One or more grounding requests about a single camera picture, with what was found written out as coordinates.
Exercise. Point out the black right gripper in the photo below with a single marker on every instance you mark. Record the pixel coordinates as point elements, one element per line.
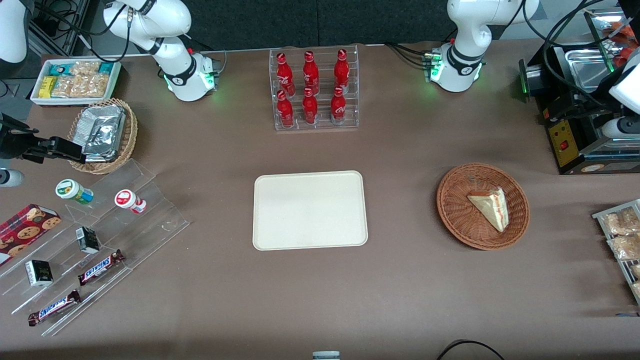
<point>11,143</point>

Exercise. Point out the triangular sandwich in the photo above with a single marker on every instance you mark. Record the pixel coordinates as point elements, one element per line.
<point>492,206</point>

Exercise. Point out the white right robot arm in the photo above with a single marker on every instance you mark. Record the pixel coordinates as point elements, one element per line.
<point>170,65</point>

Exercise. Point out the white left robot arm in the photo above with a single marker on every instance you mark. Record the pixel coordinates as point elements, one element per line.
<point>462,30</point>

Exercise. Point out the white rectangular snack tray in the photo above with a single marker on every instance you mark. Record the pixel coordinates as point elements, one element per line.
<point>75,101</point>

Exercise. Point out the light wicker basket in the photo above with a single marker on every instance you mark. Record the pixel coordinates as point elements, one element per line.
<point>129,135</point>

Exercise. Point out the beige plastic tray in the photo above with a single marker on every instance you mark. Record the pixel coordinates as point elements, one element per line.
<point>310,210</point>

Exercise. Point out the brown wicker basket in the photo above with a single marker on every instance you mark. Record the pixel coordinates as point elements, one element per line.
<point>460,210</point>

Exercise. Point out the grey metal snack tray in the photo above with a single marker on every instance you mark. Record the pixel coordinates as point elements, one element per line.
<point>600,216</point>

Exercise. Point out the silver foil pack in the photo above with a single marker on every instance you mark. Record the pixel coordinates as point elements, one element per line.
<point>102,142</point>
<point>102,114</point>

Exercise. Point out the green lid yogurt cup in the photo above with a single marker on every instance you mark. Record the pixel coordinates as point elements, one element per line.
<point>72,191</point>

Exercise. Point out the clear cracker bag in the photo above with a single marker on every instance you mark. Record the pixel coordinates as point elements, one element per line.
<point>85,69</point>
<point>92,86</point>
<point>63,86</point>

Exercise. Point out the yellow snack packet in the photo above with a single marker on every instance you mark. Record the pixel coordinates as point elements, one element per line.
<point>47,87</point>

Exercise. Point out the teal snack packet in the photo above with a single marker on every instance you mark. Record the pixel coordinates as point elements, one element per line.
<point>60,69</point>
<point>106,68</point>

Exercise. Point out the red lid yogurt cup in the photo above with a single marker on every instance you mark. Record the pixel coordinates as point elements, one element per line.
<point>127,200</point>

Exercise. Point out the red plaid cookie box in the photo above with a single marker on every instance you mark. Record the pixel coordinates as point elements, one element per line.
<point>25,230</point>

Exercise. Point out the small black carton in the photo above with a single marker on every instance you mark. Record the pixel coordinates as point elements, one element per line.
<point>88,241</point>
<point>39,273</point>

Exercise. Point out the clear acrylic stepped display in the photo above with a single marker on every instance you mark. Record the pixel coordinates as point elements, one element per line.
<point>150,220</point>

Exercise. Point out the snickers chocolate bar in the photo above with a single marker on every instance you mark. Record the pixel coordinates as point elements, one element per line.
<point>54,307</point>
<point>100,267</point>

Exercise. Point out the red cola bottle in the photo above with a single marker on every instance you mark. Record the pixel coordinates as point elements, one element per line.
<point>285,110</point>
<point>310,107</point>
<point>310,74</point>
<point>342,71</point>
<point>338,106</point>
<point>285,75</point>

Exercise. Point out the clear acrylic bottle rack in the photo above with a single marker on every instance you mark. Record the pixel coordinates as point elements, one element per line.
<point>322,125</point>

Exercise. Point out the black food warmer machine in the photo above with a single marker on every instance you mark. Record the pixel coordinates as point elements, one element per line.
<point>565,145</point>

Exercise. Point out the steel food pan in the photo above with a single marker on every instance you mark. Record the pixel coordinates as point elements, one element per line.
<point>590,70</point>

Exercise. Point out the clear pastry bag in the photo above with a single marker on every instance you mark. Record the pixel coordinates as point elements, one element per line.
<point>620,222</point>
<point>636,271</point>
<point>637,289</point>
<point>625,247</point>

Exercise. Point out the red fried food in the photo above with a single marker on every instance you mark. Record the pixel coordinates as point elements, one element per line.
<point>625,35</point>

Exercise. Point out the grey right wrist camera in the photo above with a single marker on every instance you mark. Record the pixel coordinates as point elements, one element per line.
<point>10,178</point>

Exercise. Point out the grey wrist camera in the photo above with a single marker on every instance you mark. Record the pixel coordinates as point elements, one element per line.
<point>622,128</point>
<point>10,178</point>

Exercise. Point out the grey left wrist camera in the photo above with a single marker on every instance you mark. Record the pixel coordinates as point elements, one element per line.
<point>622,128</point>

